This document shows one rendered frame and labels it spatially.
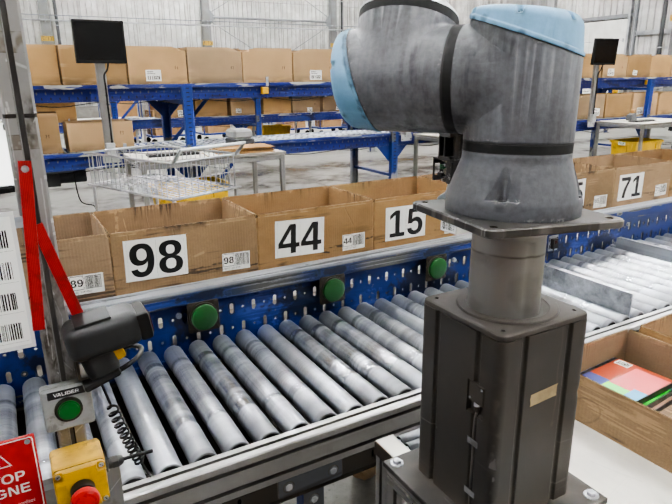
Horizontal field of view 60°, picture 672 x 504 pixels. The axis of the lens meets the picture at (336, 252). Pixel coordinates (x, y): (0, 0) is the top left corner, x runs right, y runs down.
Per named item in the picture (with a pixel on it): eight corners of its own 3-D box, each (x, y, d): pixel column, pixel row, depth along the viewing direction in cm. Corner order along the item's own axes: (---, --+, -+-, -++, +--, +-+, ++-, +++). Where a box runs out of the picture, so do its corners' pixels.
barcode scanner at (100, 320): (165, 368, 87) (148, 306, 83) (82, 399, 82) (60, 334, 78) (155, 351, 92) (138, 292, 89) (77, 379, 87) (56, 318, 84)
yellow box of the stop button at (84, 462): (60, 525, 82) (52, 482, 80) (55, 489, 89) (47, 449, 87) (163, 489, 89) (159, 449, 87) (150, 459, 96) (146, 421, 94)
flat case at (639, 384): (674, 387, 121) (675, 380, 120) (622, 416, 111) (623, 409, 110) (614, 362, 132) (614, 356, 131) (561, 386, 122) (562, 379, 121)
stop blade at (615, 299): (627, 322, 168) (631, 293, 166) (509, 278, 207) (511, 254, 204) (628, 322, 169) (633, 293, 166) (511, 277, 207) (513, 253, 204)
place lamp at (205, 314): (193, 333, 151) (191, 308, 149) (192, 331, 152) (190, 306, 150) (219, 327, 154) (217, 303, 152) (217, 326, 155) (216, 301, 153)
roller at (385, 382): (399, 414, 127) (400, 394, 125) (296, 330, 170) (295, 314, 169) (418, 408, 129) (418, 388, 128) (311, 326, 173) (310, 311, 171)
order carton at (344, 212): (258, 272, 165) (255, 214, 160) (224, 248, 189) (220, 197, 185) (374, 252, 183) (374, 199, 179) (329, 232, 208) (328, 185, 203)
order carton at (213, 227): (115, 298, 146) (107, 234, 142) (98, 267, 171) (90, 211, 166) (260, 272, 165) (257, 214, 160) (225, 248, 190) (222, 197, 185)
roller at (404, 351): (445, 398, 133) (446, 379, 132) (334, 321, 176) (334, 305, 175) (462, 392, 135) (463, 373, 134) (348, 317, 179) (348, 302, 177)
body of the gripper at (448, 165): (431, 183, 129) (433, 127, 125) (460, 179, 133) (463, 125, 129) (454, 188, 122) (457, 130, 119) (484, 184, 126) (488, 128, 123)
